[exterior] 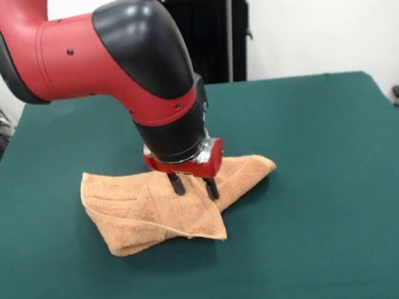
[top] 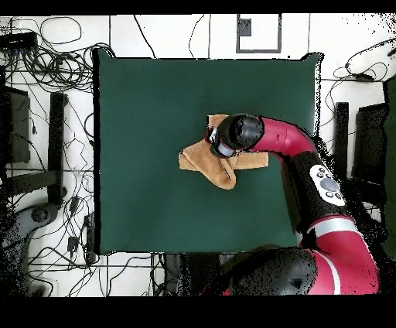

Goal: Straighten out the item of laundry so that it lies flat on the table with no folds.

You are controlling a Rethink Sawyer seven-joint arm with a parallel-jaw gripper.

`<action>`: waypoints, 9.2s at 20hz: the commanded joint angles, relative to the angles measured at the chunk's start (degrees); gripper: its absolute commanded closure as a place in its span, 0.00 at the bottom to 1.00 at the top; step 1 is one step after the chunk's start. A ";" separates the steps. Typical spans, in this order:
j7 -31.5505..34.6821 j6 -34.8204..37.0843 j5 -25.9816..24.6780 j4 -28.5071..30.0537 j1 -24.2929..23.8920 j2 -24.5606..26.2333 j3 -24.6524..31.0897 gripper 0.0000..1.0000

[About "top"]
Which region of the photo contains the tan terry towel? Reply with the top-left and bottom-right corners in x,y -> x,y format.
178,114 -> 269,190

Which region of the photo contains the flat black box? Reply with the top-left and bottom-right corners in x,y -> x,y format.
0,31 -> 39,50

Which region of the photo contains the dark green table cloth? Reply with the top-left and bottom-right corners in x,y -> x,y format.
92,47 -> 324,256

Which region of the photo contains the black upright stand bar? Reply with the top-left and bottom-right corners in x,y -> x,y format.
333,101 -> 350,182
46,91 -> 68,206

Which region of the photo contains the large black case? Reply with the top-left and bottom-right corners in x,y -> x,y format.
0,84 -> 31,165
351,103 -> 390,186

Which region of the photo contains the black power strip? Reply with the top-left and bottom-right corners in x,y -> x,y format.
83,213 -> 97,265

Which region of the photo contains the grey office chair base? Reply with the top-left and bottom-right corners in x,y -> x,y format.
0,202 -> 60,296

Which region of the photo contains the long black floor cable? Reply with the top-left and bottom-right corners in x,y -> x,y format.
188,13 -> 206,60
133,14 -> 156,60

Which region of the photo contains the grey square floor frame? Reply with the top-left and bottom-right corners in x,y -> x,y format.
235,13 -> 282,54

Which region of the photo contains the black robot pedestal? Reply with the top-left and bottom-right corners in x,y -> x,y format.
162,252 -> 231,296

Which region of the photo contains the tangled black cable bundle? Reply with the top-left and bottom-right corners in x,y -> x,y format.
2,41 -> 116,94

